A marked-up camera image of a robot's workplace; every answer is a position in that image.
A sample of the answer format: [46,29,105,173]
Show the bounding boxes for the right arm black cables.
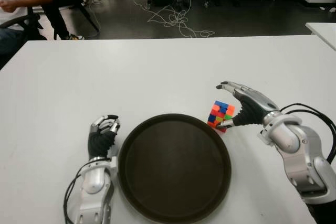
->
[279,102,336,162]

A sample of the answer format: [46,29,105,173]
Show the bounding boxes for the multicoloured Rubik's cube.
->
[207,100,236,132]

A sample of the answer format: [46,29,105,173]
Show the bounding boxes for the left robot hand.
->
[88,114,121,159]

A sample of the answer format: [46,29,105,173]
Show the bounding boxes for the arm black cables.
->
[279,102,336,162]
[62,168,87,222]

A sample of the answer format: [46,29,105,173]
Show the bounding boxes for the white side table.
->
[305,22,336,51]

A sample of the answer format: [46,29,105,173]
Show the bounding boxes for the black office chair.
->
[0,1,48,41]

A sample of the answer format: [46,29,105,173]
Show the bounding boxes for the left arm black cables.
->
[62,168,87,222]

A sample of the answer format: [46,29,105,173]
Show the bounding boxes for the person in black trousers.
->
[36,0,100,40]

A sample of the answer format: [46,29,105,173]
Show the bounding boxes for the white tangled floor cable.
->
[133,0,216,38]

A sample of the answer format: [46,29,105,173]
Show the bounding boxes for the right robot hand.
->
[215,81,280,130]

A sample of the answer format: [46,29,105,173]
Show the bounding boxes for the dark brown round plate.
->
[117,113,232,224]

